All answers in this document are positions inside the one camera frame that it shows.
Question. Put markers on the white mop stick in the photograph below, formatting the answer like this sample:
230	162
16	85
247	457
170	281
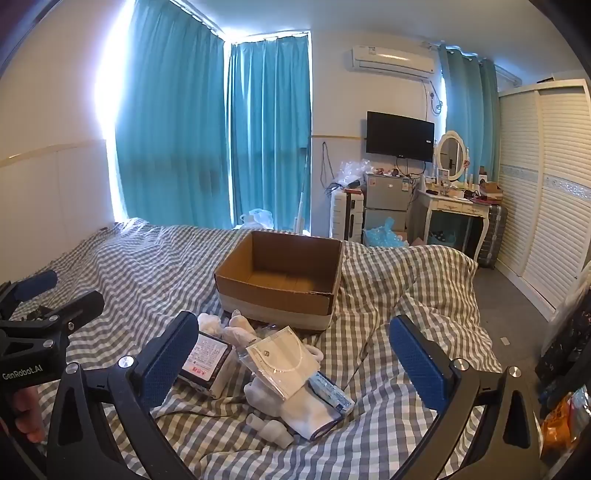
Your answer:
302	194

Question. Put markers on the dark printed bag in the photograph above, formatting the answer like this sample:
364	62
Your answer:
568	341

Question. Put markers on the grey checked bed sheet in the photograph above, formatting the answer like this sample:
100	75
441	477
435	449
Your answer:
138	267

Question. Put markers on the clear plastic bags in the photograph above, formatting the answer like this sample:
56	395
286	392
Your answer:
353	170

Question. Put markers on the small white packet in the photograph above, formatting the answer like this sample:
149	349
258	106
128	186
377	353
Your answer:
207	364

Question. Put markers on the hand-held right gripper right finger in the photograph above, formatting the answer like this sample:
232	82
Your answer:
418	364

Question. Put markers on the white fluffy sock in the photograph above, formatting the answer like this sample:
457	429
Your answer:
210	324

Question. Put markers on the wide teal curtain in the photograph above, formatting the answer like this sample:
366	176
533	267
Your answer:
171	115

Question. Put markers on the clear plastic bag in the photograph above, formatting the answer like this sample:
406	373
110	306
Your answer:
270	331

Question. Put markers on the white fluffy cloth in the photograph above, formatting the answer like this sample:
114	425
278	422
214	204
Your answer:
265	397

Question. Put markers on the white suitcase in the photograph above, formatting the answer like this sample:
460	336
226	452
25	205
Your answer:
344	214

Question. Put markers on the grey mini fridge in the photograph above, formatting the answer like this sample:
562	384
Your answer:
385	191

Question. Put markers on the person's left hand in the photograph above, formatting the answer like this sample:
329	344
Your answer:
27	410

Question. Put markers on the narrow teal curtain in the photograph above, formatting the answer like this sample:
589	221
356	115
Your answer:
466	101

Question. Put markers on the teal storage basket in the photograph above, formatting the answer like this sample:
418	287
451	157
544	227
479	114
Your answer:
438	237

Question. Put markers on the white plastic bag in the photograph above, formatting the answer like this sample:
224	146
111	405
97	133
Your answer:
258	217

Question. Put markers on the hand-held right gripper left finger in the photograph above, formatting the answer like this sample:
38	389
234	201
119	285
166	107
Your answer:
168	357

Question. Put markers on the black wall television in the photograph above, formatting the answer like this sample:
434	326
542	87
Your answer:
399	136

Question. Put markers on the blue plastic bag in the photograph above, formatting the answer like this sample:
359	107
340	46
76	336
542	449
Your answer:
385	235

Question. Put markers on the cardboard box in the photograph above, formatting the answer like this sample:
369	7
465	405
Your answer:
277	300

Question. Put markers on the white dressing table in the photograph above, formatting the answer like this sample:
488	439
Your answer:
455	203

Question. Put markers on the white sock with dark cuff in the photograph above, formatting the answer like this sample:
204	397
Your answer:
309	415

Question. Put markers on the grey suitcase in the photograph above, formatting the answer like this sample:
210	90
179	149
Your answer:
493	235

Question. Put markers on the oval white framed mirror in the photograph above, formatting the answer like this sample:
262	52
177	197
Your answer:
451	154

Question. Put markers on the white face mask packet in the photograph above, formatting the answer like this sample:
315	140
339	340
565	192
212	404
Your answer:
277	364

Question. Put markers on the white air conditioner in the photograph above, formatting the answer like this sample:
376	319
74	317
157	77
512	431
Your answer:
392	57

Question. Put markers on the small brown box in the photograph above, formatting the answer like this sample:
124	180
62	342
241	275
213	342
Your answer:
490	188

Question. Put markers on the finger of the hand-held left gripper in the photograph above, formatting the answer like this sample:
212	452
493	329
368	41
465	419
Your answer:
34	282
78	304

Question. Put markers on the white louvred wardrobe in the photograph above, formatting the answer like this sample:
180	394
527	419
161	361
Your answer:
545	184

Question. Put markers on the orange snack bag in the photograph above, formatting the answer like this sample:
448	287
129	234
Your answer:
561	420

